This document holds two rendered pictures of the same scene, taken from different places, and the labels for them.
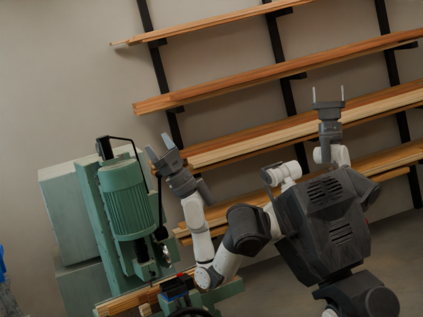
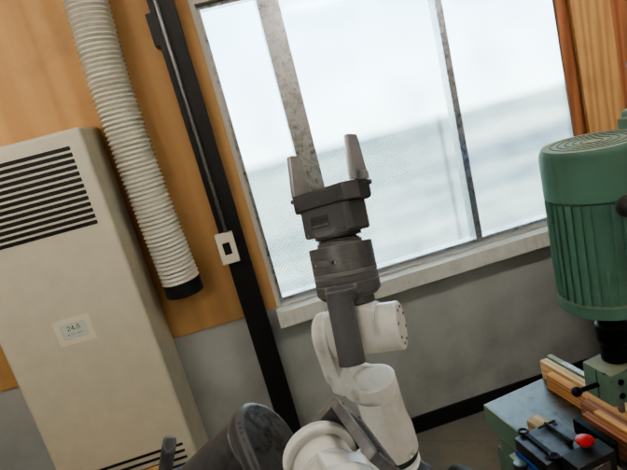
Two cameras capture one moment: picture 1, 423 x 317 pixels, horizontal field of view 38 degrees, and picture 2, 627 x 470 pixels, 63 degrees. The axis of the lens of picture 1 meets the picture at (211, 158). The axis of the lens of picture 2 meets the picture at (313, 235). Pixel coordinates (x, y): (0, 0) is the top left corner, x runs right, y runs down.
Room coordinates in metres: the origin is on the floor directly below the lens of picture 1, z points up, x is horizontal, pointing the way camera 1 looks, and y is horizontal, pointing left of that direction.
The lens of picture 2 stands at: (2.16, -0.55, 1.69)
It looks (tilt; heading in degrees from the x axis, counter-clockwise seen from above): 14 degrees down; 97
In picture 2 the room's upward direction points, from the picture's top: 15 degrees counter-clockwise
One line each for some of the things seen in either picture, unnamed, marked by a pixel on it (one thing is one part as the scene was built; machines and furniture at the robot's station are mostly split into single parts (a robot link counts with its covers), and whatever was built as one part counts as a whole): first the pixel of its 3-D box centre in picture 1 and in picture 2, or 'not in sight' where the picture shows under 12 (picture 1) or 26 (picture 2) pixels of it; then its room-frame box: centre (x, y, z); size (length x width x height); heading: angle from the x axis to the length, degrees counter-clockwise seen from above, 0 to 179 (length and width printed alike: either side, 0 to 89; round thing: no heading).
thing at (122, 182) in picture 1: (127, 199); (601, 224); (2.55, 0.39, 1.35); 0.18 x 0.18 x 0.31
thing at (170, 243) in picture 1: (167, 250); not in sight; (2.78, 0.31, 1.02); 0.09 x 0.07 x 0.12; 111
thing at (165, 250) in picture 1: (164, 255); not in sight; (2.72, 0.32, 1.02); 0.12 x 0.03 x 0.12; 21
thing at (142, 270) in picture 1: (146, 269); (626, 375); (2.57, 0.39, 1.03); 0.14 x 0.07 x 0.09; 21
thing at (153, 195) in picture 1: (152, 208); not in sight; (2.81, 0.32, 1.23); 0.09 x 0.08 x 0.15; 21
